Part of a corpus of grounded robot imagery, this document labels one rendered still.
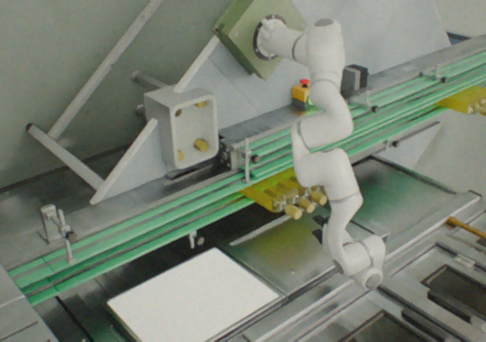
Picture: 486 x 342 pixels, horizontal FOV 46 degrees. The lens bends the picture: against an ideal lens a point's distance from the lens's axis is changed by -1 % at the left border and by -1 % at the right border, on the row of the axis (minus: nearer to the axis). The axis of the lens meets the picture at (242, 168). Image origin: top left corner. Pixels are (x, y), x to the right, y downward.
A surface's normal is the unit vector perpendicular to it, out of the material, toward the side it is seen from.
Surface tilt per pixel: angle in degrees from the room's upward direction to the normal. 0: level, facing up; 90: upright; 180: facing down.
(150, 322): 90
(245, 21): 1
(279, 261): 90
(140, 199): 90
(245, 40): 1
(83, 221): 90
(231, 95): 0
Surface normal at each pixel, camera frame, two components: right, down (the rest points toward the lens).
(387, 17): 0.64, 0.36
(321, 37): -0.26, -0.75
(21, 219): -0.03, -0.87
